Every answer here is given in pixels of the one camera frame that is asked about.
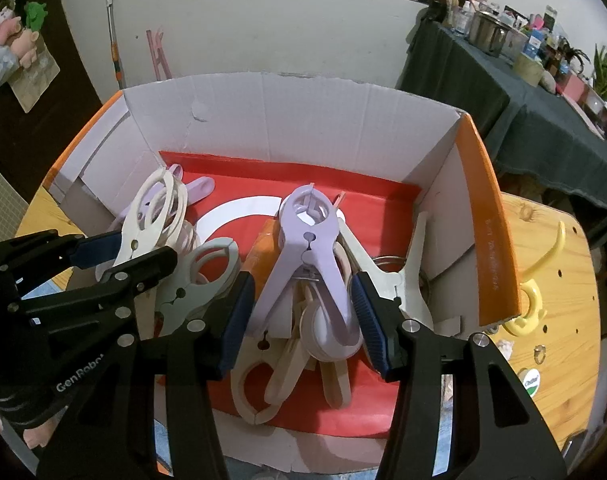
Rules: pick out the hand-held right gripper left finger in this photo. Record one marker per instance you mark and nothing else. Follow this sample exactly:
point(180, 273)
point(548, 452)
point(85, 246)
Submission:
point(233, 330)

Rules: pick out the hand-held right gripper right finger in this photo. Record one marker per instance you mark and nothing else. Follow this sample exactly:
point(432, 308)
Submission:
point(371, 330)

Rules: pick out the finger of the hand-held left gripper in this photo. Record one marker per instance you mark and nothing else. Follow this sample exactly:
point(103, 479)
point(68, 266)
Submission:
point(98, 250)
point(143, 267)

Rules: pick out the pile of cream plastic clamps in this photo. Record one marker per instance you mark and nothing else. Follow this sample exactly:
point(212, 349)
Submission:
point(148, 215)

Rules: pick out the lilac plastic clamp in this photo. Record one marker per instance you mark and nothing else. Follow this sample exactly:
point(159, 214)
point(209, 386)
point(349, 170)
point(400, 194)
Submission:
point(201, 189)
point(306, 255)

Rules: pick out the cardboard box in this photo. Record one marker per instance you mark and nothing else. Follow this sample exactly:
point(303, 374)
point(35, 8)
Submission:
point(308, 120)

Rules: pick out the person's left hand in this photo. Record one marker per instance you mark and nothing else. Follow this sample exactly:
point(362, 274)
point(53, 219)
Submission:
point(35, 435)

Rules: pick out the broom stick with orange bands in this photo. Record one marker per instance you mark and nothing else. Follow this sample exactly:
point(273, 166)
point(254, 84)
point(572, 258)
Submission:
point(114, 50)

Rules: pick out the pink plastic object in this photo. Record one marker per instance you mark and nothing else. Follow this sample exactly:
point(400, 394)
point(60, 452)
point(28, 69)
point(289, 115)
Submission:
point(156, 55)

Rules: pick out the clear plastic bag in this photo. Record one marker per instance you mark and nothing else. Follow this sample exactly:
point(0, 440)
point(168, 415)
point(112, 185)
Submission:
point(2, 66)

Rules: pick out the pink pig plush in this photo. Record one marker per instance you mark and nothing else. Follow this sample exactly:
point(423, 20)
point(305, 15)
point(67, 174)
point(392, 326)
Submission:
point(25, 46)
point(7, 27)

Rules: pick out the green toy figure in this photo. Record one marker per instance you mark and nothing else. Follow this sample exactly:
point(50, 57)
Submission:
point(35, 14)

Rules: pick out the dark green tablecloth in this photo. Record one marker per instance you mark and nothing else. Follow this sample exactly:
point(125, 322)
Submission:
point(483, 90)

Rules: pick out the metal pot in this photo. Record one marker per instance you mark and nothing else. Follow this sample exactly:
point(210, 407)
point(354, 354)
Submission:
point(486, 35)

